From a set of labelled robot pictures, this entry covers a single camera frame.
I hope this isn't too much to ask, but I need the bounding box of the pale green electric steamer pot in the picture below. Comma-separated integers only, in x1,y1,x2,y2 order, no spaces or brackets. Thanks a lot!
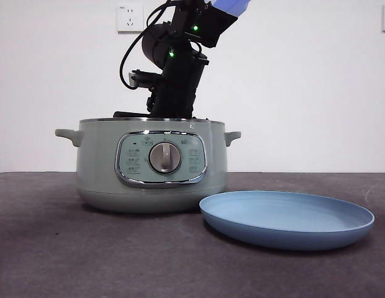
55,117,242,214

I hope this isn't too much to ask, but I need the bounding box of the blue round plate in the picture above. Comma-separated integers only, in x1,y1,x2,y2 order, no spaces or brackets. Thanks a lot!
199,191,376,251

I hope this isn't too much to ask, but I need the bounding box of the pale grey right wrist camera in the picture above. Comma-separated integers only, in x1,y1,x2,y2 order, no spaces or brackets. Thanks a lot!
128,70,142,91

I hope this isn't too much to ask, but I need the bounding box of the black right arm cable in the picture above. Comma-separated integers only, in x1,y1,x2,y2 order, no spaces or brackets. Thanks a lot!
119,0,181,91

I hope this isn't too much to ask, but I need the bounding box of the white wall power socket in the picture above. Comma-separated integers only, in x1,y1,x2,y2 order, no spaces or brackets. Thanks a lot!
117,4,145,34

